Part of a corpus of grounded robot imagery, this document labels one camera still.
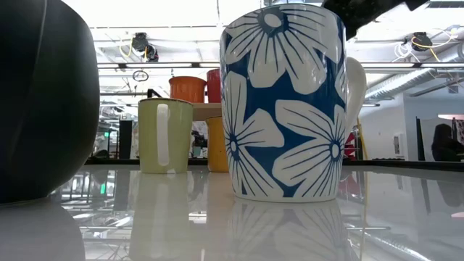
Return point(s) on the person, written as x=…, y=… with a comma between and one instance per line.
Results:
x=444, y=145

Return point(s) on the amber yellow mug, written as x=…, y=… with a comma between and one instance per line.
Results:
x=215, y=145

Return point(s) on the black aluminium table frame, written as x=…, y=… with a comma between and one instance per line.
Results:
x=398, y=164

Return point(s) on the red and white sign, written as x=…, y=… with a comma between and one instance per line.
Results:
x=351, y=145

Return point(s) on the black cabinet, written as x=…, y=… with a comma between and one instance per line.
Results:
x=125, y=139

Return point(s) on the silver ventilation duct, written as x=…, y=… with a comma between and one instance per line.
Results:
x=406, y=81

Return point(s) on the red mug white inside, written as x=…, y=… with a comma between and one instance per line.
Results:
x=214, y=87

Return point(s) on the light green mug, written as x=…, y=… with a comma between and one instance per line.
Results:
x=177, y=137

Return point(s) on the orange ribbed mug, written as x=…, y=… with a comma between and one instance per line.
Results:
x=186, y=90

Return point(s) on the blue white flower mug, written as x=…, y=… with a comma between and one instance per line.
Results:
x=286, y=94

